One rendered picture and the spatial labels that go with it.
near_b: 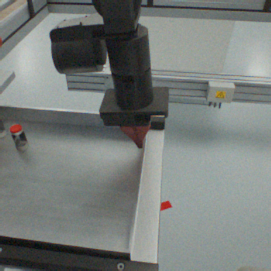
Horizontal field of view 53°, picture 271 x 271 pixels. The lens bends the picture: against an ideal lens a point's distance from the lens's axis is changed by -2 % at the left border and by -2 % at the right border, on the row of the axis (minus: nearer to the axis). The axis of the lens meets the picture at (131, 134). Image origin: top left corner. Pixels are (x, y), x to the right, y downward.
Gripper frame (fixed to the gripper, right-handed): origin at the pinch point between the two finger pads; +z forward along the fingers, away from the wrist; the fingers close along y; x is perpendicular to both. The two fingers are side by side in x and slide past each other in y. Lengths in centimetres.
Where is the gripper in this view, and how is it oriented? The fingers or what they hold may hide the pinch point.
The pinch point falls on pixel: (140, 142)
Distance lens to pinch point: 47.6
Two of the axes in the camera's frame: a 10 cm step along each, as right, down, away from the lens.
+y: -9.9, 0.1, 1.7
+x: -1.2, 6.6, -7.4
